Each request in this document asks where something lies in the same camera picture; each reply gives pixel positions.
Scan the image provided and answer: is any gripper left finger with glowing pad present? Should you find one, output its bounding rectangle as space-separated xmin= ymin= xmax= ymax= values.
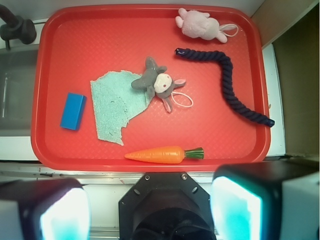
xmin=0 ymin=178 xmax=91 ymax=240

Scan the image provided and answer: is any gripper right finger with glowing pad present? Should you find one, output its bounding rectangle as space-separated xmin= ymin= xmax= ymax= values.
xmin=210 ymin=160 xmax=320 ymax=240

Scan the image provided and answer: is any blue rectangular block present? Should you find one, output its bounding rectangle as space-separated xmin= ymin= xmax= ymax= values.
xmin=60 ymin=92 xmax=87 ymax=131

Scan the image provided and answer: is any orange plastic carrot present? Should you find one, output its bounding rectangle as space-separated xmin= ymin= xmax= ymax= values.
xmin=124 ymin=146 xmax=205 ymax=164

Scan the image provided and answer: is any light green cloth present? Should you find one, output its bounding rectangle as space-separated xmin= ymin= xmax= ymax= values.
xmin=90 ymin=70 xmax=152 ymax=146

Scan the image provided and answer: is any metal sink basin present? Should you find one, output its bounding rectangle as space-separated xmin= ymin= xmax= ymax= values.
xmin=0 ymin=48 xmax=38 ymax=137

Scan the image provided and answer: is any red plastic tray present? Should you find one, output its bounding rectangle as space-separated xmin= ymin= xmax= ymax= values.
xmin=31 ymin=5 xmax=275 ymax=172

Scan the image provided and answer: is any grey plush donkey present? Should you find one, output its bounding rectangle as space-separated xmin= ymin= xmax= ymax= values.
xmin=131 ymin=56 xmax=194 ymax=113

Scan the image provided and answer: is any dark faucet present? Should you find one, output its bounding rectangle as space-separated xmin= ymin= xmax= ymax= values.
xmin=0 ymin=4 xmax=37 ymax=51

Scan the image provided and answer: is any pink plush bunny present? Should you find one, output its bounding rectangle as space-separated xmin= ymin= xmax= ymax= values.
xmin=175 ymin=7 xmax=239 ymax=44

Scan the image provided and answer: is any black octagonal mount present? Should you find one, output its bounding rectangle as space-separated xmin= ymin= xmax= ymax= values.
xmin=118 ymin=172 xmax=217 ymax=240

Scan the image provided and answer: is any dark blue rope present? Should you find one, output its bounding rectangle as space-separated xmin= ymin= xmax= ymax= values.
xmin=173 ymin=47 xmax=276 ymax=129

